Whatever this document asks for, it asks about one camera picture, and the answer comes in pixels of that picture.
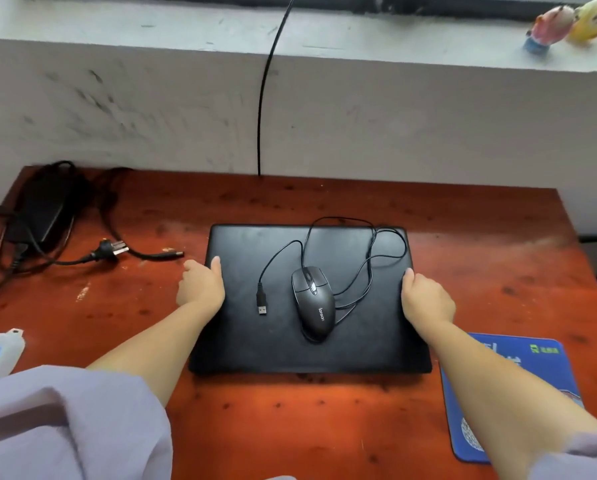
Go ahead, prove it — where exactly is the person's right hand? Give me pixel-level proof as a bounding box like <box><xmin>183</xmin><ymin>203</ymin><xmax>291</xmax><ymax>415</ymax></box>
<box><xmin>401</xmin><ymin>268</ymin><xmax>457</xmax><ymax>336</ymax></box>

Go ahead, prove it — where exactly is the person's left hand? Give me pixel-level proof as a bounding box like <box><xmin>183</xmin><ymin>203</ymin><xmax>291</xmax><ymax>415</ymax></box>
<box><xmin>176</xmin><ymin>256</ymin><xmax>226</xmax><ymax>319</ymax></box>

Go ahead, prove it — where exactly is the black laptop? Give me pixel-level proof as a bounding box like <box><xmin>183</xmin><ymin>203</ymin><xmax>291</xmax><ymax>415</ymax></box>
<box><xmin>188</xmin><ymin>224</ymin><xmax>433</xmax><ymax>376</ymax></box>

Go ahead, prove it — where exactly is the person's left forearm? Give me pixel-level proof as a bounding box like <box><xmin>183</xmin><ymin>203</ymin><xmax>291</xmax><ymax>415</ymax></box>
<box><xmin>85</xmin><ymin>300</ymin><xmax>220</xmax><ymax>408</ymax></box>

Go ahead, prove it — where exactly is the person's right forearm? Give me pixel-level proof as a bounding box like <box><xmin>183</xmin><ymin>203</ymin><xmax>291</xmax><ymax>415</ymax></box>
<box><xmin>417</xmin><ymin>320</ymin><xmax>597</xmax><ymax>464</ymax></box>

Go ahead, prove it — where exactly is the black computer mouse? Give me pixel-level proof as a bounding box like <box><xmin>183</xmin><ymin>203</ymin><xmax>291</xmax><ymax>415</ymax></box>
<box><xmin>291</xmin><ymin>267</ymin><xmax>337</xmax><ymax>344</ymax></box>

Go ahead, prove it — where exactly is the blue mouse pad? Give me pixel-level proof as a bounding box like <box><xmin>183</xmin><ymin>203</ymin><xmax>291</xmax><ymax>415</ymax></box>
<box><xmin>439</xmin><ymin>333</ymin><xmax>584</xmax><ymax>465</ymax></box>

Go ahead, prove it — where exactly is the black power adapter brick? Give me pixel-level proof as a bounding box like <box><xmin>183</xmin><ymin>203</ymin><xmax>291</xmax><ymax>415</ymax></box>
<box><xmin>3</xmin><ymin>166</ymin><xmax>80</xmax><ymax>256</ymax></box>

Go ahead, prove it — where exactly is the lilac left sleeve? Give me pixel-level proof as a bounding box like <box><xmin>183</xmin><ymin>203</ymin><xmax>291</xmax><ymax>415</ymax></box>
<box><xmin>0</xmin><ymin>365</ymin><xmax>173</xmax><ymax>480</ymax></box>

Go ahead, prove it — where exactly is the lilac sleeve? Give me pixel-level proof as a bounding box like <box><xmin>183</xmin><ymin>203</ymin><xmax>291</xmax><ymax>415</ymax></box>
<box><xmin>0</xmin><ymin>365</ymin><xmax>173</xmax><ymax>480</ymax></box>
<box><xmin>527</xmin><ymin>428</ymin><xmax>597</xmax><ymax>480</ymax></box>

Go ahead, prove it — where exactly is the lilac right sleeve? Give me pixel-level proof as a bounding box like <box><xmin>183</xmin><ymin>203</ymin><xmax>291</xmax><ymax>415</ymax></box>
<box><xmin>527</xmin><ymin>428</ymin><xmax>597</xmax><ymax>480</ymax></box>

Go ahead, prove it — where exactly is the pink toy figure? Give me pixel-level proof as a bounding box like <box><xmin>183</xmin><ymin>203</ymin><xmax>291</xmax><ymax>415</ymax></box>
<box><xmin>523</xmin><ymin>4</ymin><xmax>577</xmax><ymax>57</ymax></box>

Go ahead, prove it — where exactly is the yellow toy figure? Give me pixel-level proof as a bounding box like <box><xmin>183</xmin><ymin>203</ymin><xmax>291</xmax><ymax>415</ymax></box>
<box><xmin>566</xmin><ymin>0</ymin><xmax>597</xmax><ymax>44</ymax></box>

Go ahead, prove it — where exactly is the black mouse cable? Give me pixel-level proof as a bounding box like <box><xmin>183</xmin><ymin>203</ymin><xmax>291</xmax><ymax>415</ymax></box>
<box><xmin>256</xmin><ymin>217</ymin><xmax>408</xmax><ymax>326</ymax></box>

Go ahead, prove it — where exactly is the black power adapter cable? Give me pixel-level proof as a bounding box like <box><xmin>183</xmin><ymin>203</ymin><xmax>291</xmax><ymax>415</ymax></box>
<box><xmin>0</xmin><ymin>161</ymin><xmax>185</xmax><ymax>304</ymax></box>

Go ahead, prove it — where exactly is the black hanging cable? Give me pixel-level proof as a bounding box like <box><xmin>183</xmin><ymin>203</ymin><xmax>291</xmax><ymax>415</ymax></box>
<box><xmin>256</xmin><ymin>0</ymin><xmax>299</xmax><ymax>177</ymax></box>

